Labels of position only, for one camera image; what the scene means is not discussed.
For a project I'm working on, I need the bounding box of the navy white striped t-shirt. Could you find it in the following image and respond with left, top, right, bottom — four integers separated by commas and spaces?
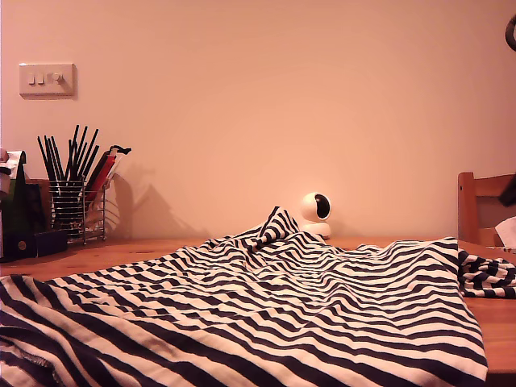
0, 206, 516, 387

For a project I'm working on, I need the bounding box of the white tissue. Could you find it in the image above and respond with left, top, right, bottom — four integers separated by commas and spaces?
494, 216, 516, 248

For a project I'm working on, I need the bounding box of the wooden chair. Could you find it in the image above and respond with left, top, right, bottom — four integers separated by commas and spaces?
457, 172, 516, 247

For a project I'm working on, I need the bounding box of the red sleeve pack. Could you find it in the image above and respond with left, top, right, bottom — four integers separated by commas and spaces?
86, 149, 123, 202

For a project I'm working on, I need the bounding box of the thin black stick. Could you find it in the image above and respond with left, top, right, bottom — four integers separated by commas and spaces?
36, 135, 56, 182
71, 125, 89, 182
77, 128, 100, 182
52, 135, 67, 182
81, 144, 100, 182
64, 124, 80, 182
47, 135, 63, 182

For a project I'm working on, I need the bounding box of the dark blue box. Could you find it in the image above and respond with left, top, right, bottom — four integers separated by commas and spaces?
0, 228, 69, 263

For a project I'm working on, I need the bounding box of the brown wooden block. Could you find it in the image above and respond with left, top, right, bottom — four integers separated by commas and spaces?
26, 178, 52, 231

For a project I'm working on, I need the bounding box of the green carton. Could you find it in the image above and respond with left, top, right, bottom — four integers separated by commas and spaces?
0, 149, 46, 259

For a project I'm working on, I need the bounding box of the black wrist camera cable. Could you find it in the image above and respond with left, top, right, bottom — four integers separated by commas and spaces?
505, 15, 516, 52

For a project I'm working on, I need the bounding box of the white dome security camera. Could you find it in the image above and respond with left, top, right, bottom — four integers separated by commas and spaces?
300, 191, 333, 239

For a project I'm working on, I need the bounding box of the wire utensil rack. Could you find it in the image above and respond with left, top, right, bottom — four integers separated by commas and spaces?
48, 177, 108, 246

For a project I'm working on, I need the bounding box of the white light switch plate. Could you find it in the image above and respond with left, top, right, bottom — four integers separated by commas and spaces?
19, 62, 77, 100

